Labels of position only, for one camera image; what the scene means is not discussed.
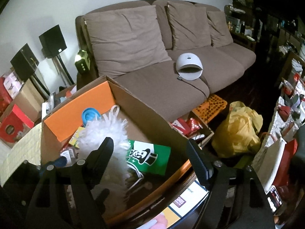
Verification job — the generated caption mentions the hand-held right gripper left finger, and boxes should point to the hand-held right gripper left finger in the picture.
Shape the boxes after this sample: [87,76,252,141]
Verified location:
[25,137,115,229]

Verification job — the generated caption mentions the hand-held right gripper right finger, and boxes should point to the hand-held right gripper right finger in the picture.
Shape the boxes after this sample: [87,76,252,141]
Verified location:
[186,138,277,229]

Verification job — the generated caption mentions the white fluffy duster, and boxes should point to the white fluffy duster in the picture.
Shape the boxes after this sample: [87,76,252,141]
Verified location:
[76,105,130,210]

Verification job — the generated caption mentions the green yellow carton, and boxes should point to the green yellow carton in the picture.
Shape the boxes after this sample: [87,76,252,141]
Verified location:
[69,126,86,148]

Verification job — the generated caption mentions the teal plastic ring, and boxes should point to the teal plastic ring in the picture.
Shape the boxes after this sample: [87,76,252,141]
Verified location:
[82,108,102,127]

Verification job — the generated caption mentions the green toothpaste box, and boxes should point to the green toothpaste box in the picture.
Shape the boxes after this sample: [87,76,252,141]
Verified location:
[125,139,171,176]

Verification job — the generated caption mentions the white earphones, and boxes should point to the white earphones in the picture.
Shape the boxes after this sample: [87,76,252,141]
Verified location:
[129,172,153,191]

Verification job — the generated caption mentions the cardboard box orange lining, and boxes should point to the cardboard box orange lining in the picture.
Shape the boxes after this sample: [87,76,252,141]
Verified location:
[40,75,205,222]

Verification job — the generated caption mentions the box of red packets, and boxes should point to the box of red packets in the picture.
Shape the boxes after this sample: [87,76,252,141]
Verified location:
[170,117,215,148]

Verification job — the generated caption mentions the printed flat carton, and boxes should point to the printed flat carton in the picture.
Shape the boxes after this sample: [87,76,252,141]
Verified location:
[143,179,209,229]

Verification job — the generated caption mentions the yellow plastic bag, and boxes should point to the yellow plastic bag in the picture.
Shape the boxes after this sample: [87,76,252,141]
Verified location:
[212,101,264,158]

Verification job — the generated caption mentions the orange plastic tray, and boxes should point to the orange plastic tray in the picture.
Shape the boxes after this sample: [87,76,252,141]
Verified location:
[192,94,228,122]

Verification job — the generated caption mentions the open box of clutter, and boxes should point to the open box of clutter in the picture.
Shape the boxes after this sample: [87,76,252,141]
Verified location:
[42,85,78,120]

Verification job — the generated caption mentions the white paper bag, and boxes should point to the white paper bag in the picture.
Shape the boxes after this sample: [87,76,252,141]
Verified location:
[251,134,287,191]

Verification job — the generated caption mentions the brown sofa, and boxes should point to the brown sofa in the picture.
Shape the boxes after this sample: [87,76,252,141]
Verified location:
[76,0,256,122]

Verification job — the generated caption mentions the yellow plaid blanket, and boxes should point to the yellow plaid blanket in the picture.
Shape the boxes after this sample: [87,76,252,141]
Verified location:
[0,123,43,188]

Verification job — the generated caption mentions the red paper bag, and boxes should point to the red paper bag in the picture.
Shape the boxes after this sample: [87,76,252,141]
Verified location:
[272,138,299,196]

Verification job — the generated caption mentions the black speaker stand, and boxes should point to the black speaker stand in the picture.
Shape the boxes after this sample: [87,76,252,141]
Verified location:
[54,55,74,86]
[31,74,50,98]

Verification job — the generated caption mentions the portable lantern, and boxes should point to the portable lantern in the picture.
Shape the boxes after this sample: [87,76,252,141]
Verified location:
[75,50,91,74]

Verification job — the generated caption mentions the brown cardboard box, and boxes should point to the brown cardboard box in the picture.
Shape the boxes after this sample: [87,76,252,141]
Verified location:
[7,79,46,124]

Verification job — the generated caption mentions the red chocolate gift box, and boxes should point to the red chocolate gift box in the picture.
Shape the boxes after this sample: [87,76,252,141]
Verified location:
[0,104,35,148]

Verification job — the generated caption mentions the white nail lamp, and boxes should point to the white nail lamp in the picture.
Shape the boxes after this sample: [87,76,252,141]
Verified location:
[176,53,203,81]

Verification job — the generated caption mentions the cluttered side table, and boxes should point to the cluttered side table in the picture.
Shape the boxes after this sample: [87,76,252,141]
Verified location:
[268,50,305,146]

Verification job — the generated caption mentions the large brown cushion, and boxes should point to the large brown cushion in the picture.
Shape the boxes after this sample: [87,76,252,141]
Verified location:
[84,5,172,79]

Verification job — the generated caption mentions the red patterned gift box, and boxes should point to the red patterned gift box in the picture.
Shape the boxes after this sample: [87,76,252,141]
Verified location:
[0,76,13,115]

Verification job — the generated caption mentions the pink white tissue pack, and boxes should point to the pink white tissue pack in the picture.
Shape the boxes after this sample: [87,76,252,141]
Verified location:
[3,73,24,96]

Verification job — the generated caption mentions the black speaker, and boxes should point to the black speaker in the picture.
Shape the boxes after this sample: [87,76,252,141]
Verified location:
[10,43,40,81]
[39,24,67,59]

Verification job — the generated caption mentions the small brown cushion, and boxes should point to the small brown cushion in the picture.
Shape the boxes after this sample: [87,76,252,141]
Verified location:
[207,11,234,48]

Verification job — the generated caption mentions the dark cluttered shelf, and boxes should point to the dark cluttered shelf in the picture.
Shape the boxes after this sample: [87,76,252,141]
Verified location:
[224,0,305,60]

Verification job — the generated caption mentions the black power cord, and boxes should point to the black power cord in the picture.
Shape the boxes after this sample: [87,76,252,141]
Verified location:
[177,76,212,122]

